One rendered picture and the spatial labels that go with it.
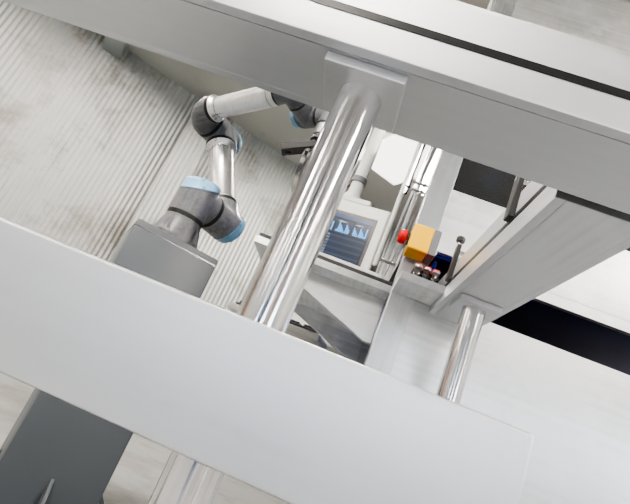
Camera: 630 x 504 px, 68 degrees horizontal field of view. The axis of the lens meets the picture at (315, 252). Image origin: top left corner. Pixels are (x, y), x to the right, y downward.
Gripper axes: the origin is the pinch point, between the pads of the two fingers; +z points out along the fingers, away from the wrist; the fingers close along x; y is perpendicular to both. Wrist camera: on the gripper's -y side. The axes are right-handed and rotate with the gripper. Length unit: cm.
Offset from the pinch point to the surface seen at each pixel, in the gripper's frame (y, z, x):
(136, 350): 16, 61, -93
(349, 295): 28.9, 26.0, -2.6
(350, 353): 36, 34, 47
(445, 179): 42.6, -13.7, -12.6
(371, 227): 25, -34, 85
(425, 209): 40.2, -2.5, -12.6
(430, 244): 43.6, 10.8, -21.4
